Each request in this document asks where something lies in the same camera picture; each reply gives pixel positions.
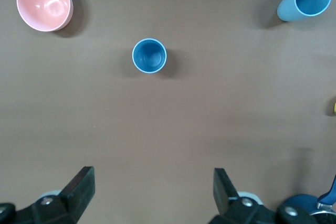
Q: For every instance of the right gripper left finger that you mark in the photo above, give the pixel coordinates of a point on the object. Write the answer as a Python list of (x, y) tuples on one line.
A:
[(78, 190)]

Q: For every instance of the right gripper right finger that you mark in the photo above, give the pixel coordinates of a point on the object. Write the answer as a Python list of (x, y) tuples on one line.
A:
[(223, 192)]

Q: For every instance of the brown table cloth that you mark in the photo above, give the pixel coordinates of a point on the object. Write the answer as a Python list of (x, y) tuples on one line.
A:
[(168, 119)]

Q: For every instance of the yellow lemon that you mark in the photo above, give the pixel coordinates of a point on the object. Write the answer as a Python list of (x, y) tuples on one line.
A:
[(335, 109)]

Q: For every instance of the dark blue cup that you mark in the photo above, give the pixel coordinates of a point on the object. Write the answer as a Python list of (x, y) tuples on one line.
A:
[(149, 56)]

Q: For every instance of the pink bowl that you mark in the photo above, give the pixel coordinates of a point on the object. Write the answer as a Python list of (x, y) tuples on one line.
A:
[(43, 2)]

